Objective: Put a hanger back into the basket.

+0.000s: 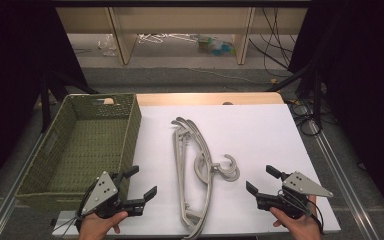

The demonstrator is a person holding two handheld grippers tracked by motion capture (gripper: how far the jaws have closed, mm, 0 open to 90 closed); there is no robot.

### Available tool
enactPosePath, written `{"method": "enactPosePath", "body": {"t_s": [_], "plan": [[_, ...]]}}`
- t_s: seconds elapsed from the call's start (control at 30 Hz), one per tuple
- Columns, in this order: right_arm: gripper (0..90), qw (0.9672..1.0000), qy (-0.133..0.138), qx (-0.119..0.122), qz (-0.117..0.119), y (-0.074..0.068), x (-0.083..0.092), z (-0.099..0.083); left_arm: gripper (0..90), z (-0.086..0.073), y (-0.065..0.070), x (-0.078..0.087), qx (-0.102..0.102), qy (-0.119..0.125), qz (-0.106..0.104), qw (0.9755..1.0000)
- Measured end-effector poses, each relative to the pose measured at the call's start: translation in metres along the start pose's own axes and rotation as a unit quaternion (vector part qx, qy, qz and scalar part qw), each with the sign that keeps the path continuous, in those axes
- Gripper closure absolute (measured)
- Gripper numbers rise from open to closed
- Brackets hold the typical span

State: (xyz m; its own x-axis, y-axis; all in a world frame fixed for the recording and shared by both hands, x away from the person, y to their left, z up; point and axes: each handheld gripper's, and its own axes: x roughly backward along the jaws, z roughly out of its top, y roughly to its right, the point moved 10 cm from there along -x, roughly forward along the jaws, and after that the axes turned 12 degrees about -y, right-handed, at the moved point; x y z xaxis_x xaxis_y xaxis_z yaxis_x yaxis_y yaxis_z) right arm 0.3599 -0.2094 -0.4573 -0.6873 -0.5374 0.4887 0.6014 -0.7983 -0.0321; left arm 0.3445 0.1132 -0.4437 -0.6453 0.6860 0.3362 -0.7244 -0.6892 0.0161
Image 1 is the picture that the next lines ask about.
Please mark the person's right hand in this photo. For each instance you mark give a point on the person's right hand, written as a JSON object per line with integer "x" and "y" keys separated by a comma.
{"x": 301, "y": 228}

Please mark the grey plastic clothes hanger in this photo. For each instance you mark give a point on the grey plastic clothes hanger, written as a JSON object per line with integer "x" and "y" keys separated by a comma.
{"x": 237, "y": 166}
{"x": 177, "y": 150}
{"x": 227, "y": 177}

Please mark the black curtain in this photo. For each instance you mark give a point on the black curtain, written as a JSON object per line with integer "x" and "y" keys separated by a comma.
{"x": 363, "y": 83}
{"x": 10, "y": 83}

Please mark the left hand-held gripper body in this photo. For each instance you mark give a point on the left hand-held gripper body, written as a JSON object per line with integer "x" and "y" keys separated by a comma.
{"x": 101, "y": 193}

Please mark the green woven basket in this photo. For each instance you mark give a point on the green woven basket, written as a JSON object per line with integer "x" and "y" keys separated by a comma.
{"x": 80, "y": 150}

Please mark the beige wooden shelf unit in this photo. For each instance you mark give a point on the beige wooden shelf unit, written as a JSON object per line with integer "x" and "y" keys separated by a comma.
{"x": 180, "y": 20}

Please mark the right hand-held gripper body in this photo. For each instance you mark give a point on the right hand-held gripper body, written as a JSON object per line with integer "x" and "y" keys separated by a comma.
{"x": 300, "y": 186}

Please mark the person's left hand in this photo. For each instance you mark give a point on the person's left hand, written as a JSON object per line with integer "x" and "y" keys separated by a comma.
{"x": 96, "y": 228}

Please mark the metal floor rail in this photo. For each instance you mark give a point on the metal floor rail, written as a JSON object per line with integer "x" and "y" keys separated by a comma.
{"x": 0, "y": 213}
{"x": 343, "y": 180}

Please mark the black metal stand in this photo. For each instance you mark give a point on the black metal stand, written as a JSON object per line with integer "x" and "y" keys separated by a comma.
{"x": 45, "y": 100}
{"x": 317, "y": 96}

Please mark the colourful plastic toys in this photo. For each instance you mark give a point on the colourful plastic toys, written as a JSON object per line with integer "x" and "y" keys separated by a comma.
{"x": 216, "y": 46}

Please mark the clear plastic bag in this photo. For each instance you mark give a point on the clear plastic bag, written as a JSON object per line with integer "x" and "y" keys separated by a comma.
{"x": 108, "y": 45}

